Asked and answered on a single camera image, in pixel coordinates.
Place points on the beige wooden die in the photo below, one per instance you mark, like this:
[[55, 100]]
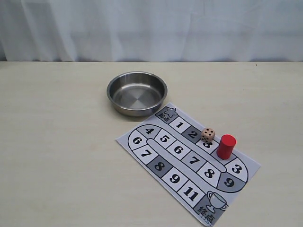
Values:
[[207, 135]]

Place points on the red cylinder game piece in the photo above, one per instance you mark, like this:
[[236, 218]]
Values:
[[226, 146]]

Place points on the stainless steel round bowl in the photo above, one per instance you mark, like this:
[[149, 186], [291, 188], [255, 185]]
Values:
[[137, 93]]

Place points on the printed paper game board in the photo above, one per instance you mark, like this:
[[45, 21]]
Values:
[[168, 145]]

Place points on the white curtain backdrop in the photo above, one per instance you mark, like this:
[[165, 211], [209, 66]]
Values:
[[151, 30]]

